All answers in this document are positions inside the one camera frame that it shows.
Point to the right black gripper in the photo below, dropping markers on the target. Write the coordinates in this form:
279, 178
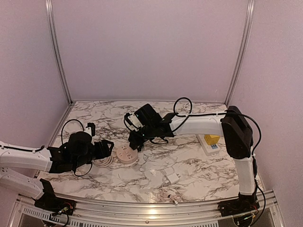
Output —
136, 141

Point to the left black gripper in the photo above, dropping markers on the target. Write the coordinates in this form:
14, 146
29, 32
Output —
103, 151

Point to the pink round socket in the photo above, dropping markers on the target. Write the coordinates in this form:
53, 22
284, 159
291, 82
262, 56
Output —
124, 155

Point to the white usb charger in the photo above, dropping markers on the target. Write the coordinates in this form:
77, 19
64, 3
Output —
170, 177

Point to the yellow cube socket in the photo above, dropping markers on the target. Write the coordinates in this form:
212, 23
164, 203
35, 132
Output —
211, 139

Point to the white multicolour power strip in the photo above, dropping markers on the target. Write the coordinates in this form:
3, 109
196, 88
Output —
208, 150

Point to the black power adapter with cable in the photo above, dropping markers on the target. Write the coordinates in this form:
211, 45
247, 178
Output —
137, 141

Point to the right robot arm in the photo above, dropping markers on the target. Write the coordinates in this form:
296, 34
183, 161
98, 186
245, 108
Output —
146, 124

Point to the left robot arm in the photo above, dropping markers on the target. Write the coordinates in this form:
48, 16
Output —
79, 150

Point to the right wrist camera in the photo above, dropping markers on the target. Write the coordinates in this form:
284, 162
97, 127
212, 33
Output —
132, 121

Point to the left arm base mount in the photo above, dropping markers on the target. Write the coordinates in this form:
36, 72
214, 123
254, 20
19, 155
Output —
55, 204

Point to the front aluminium rail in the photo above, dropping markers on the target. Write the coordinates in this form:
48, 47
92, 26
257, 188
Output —
98, 213

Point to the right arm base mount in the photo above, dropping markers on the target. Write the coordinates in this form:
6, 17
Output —
237, 206

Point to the left aluminium frame post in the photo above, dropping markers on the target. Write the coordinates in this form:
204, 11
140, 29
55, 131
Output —
56, 49

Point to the aluminium frame post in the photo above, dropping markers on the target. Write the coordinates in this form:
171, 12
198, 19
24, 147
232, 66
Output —
56, 49
242, 50

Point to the right aluminium frame post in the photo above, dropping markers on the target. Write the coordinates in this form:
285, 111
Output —
242, 50

